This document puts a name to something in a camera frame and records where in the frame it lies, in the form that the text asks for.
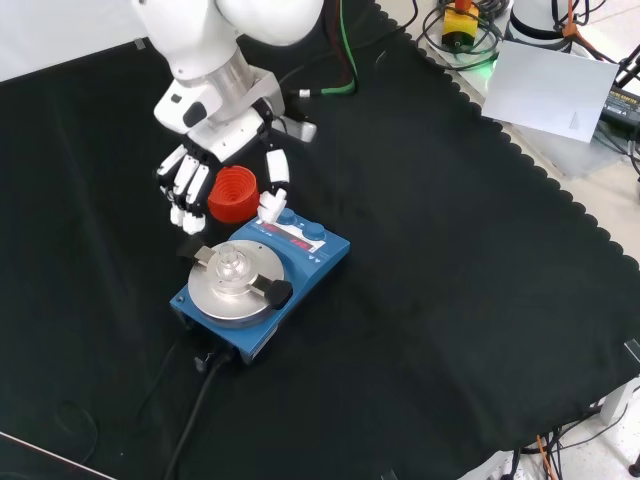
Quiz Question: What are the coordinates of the black power adapter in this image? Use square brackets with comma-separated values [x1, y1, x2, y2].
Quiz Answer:
[598, 83, 640, 127]

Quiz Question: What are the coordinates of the heater with blue base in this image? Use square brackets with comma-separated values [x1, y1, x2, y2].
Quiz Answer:
[168, 208, 352, 367]

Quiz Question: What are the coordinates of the clear glass round-bottom flask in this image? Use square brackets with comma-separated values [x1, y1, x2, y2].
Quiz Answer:
[214, 243, 252, 287]

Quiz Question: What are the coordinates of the black cloth bench cover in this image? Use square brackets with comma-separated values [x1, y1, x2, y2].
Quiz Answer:
[0, 0, 640, 480]

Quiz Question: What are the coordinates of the red ribbed plastic ring holder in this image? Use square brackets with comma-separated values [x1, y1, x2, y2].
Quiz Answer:
[207, 165, 262, 224]

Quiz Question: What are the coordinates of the thin orange floor cable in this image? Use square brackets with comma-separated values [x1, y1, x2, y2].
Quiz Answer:
[535, 433, 564, 480]

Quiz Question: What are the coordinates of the green cable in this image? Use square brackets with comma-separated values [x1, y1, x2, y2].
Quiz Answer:
[319, 0, 359, 97]

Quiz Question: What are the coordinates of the yellow stop button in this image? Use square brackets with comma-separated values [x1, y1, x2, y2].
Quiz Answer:
[441, 0, 482, 54]

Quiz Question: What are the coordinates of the thin black cable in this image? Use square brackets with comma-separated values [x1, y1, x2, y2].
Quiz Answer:
[133, 338, 187, 426]

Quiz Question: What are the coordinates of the pale board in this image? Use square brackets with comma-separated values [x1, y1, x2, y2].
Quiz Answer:
[480, 39, 621, 146]

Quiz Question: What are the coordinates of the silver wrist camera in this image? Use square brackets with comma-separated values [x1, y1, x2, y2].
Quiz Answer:
[282, 116, 318, 145]

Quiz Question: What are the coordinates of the thick black power cable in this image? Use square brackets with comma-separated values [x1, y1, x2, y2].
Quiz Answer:
[163, 349, 236, 480]

